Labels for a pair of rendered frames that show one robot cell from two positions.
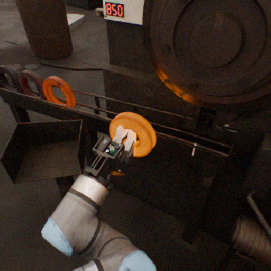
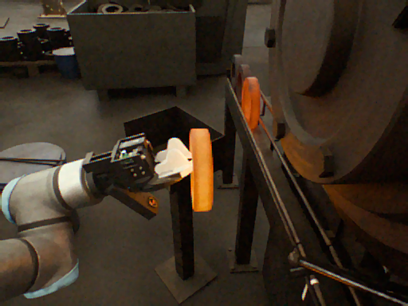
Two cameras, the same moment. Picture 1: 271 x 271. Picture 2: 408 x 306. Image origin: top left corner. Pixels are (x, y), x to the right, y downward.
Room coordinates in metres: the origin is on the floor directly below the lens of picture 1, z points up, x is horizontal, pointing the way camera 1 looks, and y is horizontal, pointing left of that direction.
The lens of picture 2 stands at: (0.31, -0.37, 1.17)
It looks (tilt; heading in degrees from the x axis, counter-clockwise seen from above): 35 degrees down; 57
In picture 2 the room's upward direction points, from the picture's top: straight up
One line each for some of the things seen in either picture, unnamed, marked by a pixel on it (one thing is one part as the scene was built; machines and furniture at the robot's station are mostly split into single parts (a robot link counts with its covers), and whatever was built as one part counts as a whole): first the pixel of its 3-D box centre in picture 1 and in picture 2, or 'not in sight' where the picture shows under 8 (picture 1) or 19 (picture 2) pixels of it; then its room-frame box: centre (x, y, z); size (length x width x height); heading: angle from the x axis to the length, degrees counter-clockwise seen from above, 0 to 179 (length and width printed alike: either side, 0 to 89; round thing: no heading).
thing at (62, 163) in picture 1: (64, 192); (178, 211); (0.65, 0.34, 0.36); 0.26 x 0.20 x 0.72; 96
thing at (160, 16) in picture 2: not in sight; (139, 44); (1.39, 2.49, 0.39); 1.03 x 0.83 x 0.79; 155
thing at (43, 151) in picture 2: not in sight; (39, 198); (0.21, 0.90, 0.22); 0.32 x 0.32 x 0.43
